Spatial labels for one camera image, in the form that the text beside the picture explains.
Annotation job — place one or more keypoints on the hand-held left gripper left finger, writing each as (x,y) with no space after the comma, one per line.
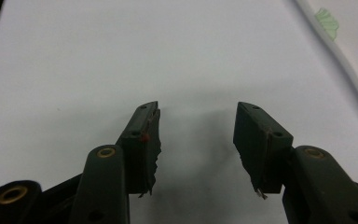
(136,155)

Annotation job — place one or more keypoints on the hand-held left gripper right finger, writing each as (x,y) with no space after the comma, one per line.
(258,149)

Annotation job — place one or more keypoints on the white tray with green print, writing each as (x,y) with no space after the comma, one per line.
(348,46)

